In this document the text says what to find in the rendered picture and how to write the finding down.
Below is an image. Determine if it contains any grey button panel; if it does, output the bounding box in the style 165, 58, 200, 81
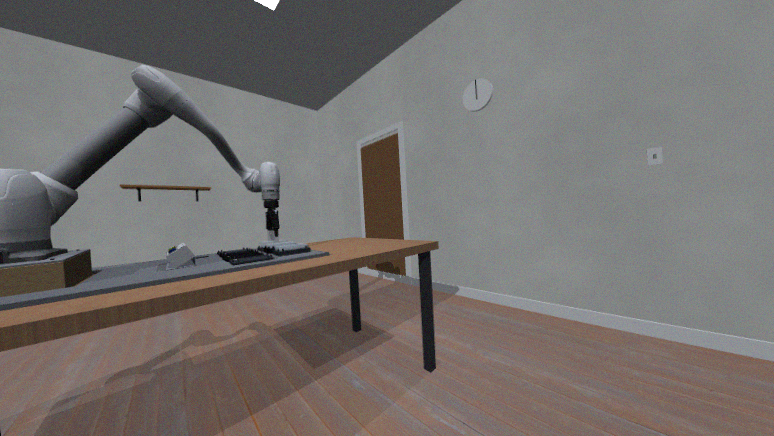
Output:
165, 242, 209, 270

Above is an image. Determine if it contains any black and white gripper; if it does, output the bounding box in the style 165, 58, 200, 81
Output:
264, 201, 280, 243

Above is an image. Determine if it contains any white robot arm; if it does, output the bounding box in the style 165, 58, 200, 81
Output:
0, 65, 280, 264

